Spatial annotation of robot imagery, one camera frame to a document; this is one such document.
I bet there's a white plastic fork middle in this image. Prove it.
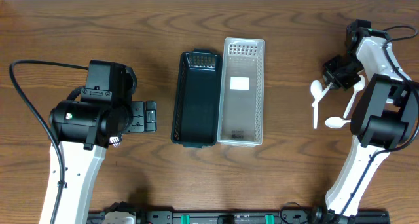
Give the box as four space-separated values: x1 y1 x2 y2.
109 136 122 147

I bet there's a white plastic spoon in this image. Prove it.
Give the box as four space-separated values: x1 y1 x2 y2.
325 117 351 129
343 75 366 119
310 80 323 129

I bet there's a clear plastic basket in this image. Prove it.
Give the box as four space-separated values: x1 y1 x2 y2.
217 37 265 147

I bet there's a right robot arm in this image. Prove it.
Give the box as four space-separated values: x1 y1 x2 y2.
323 20 418 223

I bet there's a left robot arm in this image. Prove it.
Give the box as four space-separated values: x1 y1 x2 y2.
40 60 156 223

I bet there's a black plastic basket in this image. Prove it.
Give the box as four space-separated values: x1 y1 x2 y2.
171 49 222 148

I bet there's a white plastic spoon crossing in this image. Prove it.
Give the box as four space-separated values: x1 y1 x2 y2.
310 80 333 108

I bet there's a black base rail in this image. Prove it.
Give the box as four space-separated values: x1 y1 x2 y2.
87 201 391 224

